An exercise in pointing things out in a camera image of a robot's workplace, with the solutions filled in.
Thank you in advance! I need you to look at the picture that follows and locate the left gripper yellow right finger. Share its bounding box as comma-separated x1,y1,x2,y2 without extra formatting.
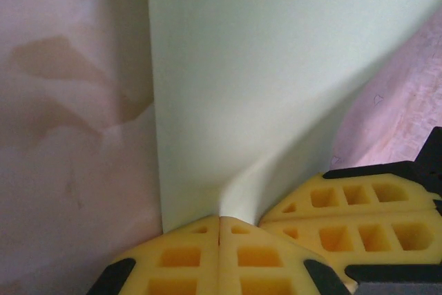
219,215,350,295

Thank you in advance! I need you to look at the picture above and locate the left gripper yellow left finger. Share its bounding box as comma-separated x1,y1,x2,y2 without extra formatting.
91,214,221,295

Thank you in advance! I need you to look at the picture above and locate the green paper sheet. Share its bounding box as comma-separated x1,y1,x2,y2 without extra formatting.
144,0,442,234

